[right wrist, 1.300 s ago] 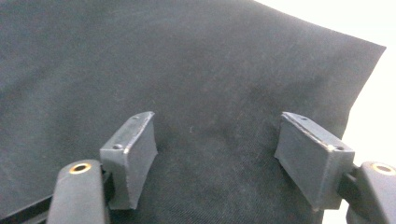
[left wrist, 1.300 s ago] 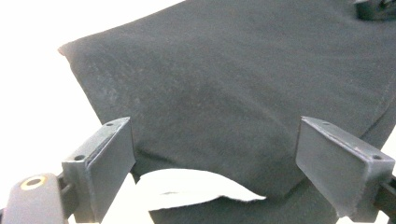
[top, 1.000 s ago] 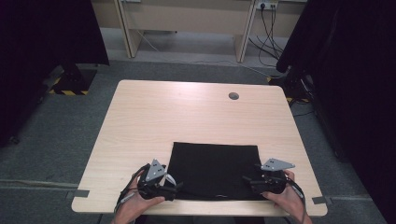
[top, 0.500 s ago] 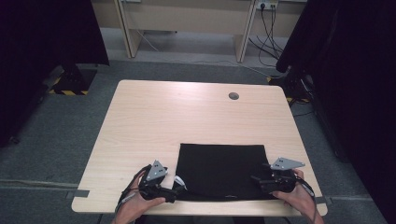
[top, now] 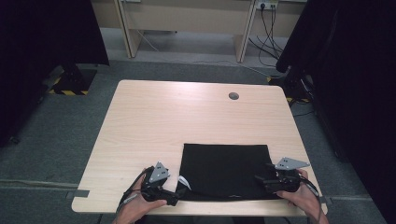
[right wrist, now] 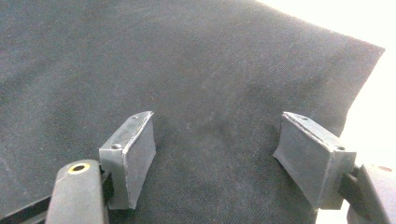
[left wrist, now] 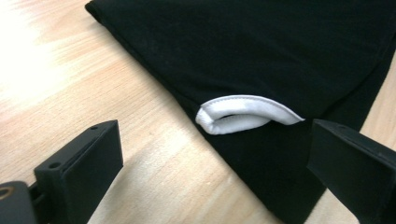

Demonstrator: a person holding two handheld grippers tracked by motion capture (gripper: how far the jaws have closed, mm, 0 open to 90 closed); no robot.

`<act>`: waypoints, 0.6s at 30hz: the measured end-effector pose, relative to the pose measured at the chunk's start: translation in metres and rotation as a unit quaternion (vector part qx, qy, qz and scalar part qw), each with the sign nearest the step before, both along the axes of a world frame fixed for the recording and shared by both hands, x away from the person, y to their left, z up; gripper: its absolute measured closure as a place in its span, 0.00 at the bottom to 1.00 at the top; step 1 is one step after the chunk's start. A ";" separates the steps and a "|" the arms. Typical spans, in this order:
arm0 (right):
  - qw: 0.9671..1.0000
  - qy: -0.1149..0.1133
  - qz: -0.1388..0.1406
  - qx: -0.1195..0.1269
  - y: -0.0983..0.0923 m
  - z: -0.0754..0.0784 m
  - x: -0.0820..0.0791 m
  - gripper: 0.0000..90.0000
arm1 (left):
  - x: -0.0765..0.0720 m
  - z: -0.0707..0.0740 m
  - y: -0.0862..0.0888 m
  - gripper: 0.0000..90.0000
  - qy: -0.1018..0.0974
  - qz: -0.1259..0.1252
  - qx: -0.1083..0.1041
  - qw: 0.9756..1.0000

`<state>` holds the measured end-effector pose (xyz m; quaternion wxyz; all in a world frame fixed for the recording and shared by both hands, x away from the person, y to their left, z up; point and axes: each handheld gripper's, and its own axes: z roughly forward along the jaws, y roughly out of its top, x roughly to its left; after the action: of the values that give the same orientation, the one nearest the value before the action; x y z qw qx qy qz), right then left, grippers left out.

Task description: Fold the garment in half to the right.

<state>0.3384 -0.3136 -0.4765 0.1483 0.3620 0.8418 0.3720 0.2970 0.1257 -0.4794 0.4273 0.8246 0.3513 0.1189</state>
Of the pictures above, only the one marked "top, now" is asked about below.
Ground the white power strip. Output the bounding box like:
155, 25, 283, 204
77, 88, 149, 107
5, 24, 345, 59
255, 0, 279, 10

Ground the black tank top white trim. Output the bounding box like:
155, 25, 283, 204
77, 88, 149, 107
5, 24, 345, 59
175, 142, 282, 202

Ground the black stand base hazard tape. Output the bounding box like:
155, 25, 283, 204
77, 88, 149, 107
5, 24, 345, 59
46, 63, 98, 97
266, 65, 314, 105

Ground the person's left hand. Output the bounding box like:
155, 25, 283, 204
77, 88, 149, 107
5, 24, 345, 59
115, 167, 168, 224

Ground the bundle of black cables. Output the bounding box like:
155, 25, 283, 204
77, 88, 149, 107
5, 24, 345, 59
247, 3, 285, 68

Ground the beige wooden desk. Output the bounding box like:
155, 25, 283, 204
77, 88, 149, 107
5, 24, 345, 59
113, 0, 260, 63

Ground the black curtain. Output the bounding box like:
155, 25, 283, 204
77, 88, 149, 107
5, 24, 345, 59
0, 0, 110, 147
275, 0, 396, 224

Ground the white floor cable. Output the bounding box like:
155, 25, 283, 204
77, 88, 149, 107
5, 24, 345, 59
135, 29, 283, 79

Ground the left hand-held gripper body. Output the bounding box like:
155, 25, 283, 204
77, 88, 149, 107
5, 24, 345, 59
141, 161, 177, 206

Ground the person's right hand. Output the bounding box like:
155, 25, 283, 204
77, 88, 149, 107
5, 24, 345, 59
275, 169, 325, 219

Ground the right hand-held gripper cable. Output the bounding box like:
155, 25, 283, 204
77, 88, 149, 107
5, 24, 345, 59
295, 174, 323, 224

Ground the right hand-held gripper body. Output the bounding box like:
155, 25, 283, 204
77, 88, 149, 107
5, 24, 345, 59
271, 156, 311, 194

